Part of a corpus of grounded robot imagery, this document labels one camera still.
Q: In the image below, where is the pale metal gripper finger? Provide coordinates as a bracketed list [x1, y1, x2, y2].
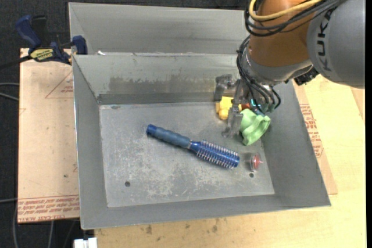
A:
[221, 106, 244, 138]
[214, 74, 236, 102]

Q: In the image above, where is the yellow toy block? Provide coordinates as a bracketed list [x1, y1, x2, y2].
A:
[215, 95, 242, 121]

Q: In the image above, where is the green soft toy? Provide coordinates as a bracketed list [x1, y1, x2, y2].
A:
[239, 108, 272, 146]

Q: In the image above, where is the red and clear spinning top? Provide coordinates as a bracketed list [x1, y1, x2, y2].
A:
[245, 152, 263, 171]

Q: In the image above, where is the blue round hairbrush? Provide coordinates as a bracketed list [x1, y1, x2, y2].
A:
[146, 124, 241, 170]

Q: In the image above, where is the grey metal bin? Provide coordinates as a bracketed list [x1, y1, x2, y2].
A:
[68, 2, 332, 231]

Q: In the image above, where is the brown cardboard board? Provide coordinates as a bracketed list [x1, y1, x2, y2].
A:
[17, 48, 339, 225]

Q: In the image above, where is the black cylinder on white bracket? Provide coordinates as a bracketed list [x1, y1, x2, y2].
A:
[293, 66, 320, 87]

